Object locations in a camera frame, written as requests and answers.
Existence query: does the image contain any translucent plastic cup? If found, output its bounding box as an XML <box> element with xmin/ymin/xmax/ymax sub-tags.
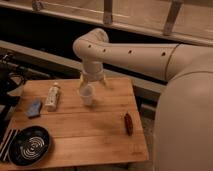
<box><xmin>79</xmin><ymin>84</ymin><xmax>94</xmax><ymax>106</ymax></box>

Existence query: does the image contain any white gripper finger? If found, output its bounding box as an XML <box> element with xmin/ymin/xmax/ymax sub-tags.
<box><xmin>78</xmin><ymin>74</ymin><xmax>88</xmax><ymax>94</ymax></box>
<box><xmin>100</xmin><ymin>75</ymin><xmax>109</xmax><ymax>88</ymax></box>

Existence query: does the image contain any black cables and equipment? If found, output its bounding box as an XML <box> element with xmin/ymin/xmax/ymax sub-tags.
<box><xmin>0</xmin><ymin>51</ymin><xmax>26</xmax><ymax>134</ymax></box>

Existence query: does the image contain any black bowl with spiral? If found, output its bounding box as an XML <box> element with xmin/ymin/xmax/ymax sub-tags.
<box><xmin>8</xmin><ymin>126</ymin><xmax>51</xmax><ymax>166</ymax></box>

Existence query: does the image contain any white bottle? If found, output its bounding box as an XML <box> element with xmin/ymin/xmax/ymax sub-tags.
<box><xmin>45</xmin><ymin>82</ymin><xmax>60</xmax><ymax>112</ymax></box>

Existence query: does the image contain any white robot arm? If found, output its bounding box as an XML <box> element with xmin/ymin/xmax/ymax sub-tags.
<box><xmin>73</xmin><ymin>28</ymin><xmax>213</xmax><ymax>171</ymax></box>

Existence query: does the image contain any red brown small object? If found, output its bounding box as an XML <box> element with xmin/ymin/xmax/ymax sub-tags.
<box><xmin>124</xmin><ymin>113</ymin><xmax>133</xmax><ymax>136</ymax></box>

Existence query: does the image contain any wooden cutting board tabletop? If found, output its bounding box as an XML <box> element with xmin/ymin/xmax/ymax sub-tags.
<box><xmin>8</xmin><ymin>77</ymin><xmax>148</xmax><ymax>169</ymax></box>

